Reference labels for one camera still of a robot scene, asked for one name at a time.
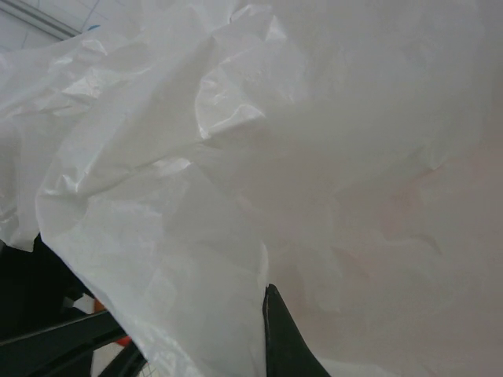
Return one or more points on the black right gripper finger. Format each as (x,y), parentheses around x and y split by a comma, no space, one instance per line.
(283,341)

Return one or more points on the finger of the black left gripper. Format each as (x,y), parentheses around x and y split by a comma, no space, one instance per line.
(120,363)
(59,337)

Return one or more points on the white plastic bag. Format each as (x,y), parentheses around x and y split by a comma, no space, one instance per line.
(236,157)

